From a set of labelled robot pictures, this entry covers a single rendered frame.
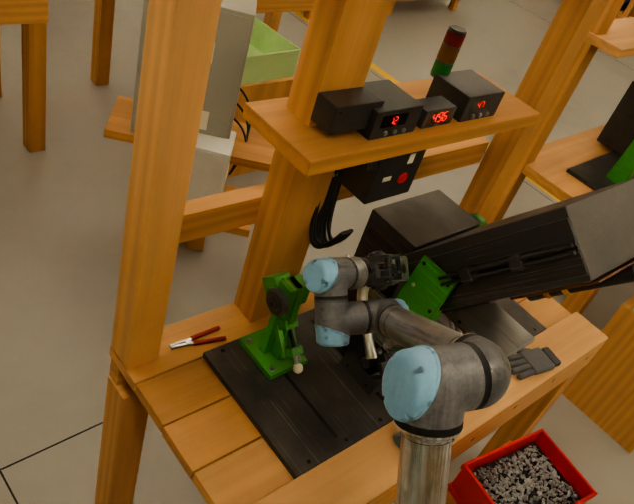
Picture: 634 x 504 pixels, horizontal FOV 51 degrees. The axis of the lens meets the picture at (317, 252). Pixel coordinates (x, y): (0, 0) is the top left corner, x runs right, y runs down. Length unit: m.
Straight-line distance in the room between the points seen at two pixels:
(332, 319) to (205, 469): 0.47
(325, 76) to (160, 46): 0.40
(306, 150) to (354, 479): 0.79
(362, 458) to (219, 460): 0.35
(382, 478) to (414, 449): 0.57
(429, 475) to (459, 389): 0.16
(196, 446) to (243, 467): 0.12
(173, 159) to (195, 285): 1.97
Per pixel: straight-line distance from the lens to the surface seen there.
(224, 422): 1.69
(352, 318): 1.43
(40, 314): 3.08
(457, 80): 1.84
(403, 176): 1.71
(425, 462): 1.14
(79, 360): 2.91
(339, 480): 1.66
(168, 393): 1.72
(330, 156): 1.44
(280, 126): 1.49
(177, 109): 1.28
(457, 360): 1.10
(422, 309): 1.74
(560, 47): 2.28
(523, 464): 1.94
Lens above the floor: 2.25
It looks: 38 degrees down
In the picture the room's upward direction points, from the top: 19 degrees clockwise
